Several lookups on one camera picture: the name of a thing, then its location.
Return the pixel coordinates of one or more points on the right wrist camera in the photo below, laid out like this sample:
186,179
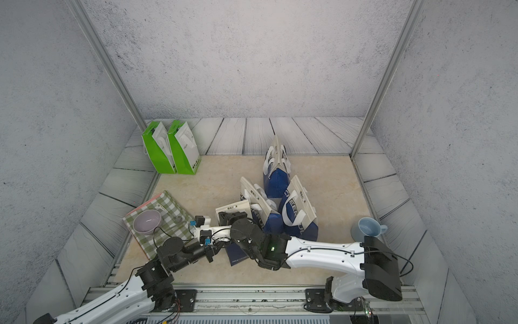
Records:
205,237

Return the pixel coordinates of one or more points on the blue bag standing rear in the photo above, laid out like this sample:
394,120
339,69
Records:
276,170

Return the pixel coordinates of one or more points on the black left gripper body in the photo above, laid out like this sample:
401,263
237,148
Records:
208,253

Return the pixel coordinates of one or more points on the dark navy takeaway bag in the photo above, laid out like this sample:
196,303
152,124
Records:
231,220

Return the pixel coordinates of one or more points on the light blue mug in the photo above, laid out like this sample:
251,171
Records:
367,226

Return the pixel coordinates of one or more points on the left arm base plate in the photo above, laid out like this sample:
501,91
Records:
184,301

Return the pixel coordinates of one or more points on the green checkered cloth mat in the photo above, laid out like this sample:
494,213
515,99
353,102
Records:
167,228

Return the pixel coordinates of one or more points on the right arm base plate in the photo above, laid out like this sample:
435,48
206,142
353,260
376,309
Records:
321,301

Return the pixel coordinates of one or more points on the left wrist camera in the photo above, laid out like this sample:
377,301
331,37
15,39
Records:
198,221

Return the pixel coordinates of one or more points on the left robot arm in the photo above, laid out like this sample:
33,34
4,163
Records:
149,288

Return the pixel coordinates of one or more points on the blue white takeout bag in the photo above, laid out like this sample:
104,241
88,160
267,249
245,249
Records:
264,210

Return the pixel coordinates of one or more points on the lilac ceramic bowl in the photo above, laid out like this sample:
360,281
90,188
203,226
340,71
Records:
147,221

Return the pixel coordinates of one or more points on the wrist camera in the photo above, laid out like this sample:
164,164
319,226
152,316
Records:
205,237
198,221

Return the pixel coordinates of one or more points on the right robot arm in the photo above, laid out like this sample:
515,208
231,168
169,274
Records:
368,267

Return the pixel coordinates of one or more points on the metal spoon patterned handle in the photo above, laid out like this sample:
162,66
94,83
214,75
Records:
164,213

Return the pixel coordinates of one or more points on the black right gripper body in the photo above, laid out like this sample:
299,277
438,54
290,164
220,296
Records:
234,235

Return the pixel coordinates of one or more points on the green white takeout bag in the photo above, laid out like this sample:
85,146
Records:
184,148
158,149

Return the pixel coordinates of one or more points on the blue white bag lying right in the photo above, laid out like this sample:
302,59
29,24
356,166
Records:
298,214

